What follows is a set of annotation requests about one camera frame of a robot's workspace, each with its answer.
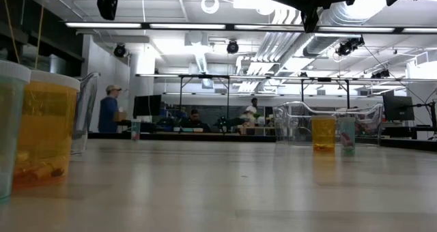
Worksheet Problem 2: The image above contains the orange pill bottle white cap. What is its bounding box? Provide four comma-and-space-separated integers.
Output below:
311, 115, 337, 154
12, 70, 81, 188

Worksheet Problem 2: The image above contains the black monitor on arm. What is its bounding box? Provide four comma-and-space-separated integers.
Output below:
382, 94, 416, 122

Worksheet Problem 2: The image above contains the clear plastic bin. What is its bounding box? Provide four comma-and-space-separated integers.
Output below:
272, 101, 384, 147
70, 71, 101, 155

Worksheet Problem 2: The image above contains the long ceiling light strip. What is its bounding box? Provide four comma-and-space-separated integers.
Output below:
64, 22, 437, 34

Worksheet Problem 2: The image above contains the black ceiling spotlight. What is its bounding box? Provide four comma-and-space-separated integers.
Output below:
226, 40, 240, 55
113, 43, 128, 58

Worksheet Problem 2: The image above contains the person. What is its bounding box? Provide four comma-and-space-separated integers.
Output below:
244, 97, 259, 124
180, 108, 212, 133
98, 84, 123, 134

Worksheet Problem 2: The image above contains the black computer monitor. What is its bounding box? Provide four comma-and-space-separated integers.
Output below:
132, 94, 163, 119

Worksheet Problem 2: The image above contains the yellow extension cable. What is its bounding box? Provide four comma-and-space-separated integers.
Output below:
1, 0, 45, 70

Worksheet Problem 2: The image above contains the white ring lamp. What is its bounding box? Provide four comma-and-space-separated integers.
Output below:
200, 0, 220, 14

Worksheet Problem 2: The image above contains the distant black workstation frame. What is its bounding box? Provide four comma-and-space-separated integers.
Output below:
177, 74, 352, 122

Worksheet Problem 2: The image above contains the black metal table frame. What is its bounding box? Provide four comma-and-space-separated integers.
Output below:
87, 132, 437, 153

